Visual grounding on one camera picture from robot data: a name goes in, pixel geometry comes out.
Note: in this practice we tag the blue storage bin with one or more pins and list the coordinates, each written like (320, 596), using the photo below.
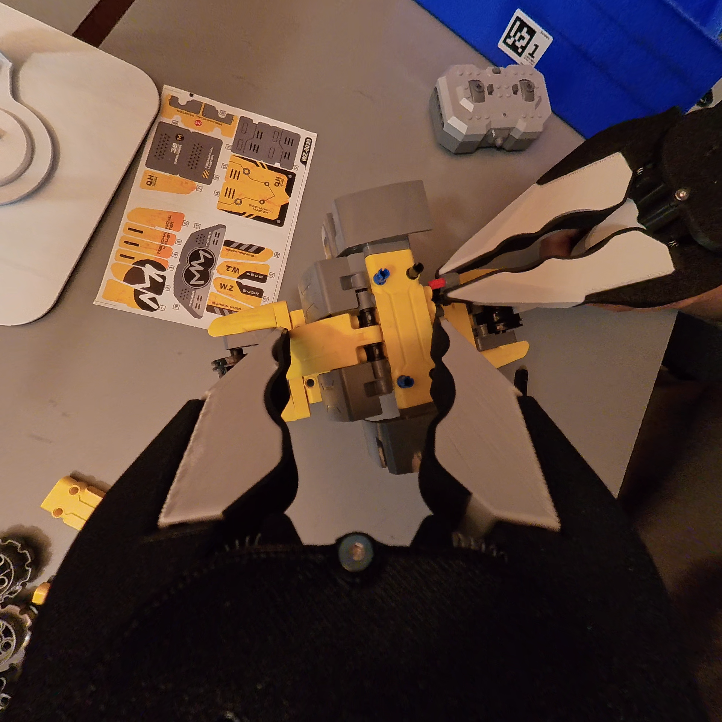
(620, 62)

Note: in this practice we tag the white printed marker tag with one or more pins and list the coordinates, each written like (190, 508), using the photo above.
(524, 39)

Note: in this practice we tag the grey connector with red pin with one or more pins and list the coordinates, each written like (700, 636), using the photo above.
(445, 282)

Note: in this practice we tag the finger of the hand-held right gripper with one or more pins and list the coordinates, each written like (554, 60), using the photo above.
(592, 279)
(581, 180)

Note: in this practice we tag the grey toy battery box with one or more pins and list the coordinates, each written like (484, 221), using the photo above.
(490, 113)

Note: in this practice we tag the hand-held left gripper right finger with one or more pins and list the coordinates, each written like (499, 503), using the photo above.
(490, 445)

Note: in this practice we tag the pile of toy brick parts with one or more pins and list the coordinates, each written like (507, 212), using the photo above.
(17, 592)

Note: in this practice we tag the white book stand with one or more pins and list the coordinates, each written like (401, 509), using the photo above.
(73, 169)

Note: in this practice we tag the person's right hand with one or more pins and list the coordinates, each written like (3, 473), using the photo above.
(699, 300)

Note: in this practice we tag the yellow toy brick robot model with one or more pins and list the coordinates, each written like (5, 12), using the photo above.
(395, 316)

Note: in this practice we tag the yellow grey sticker sheet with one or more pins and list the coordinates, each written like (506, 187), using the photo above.
(203, 203)

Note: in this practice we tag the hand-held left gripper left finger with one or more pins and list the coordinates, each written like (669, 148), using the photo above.
(225, 440)

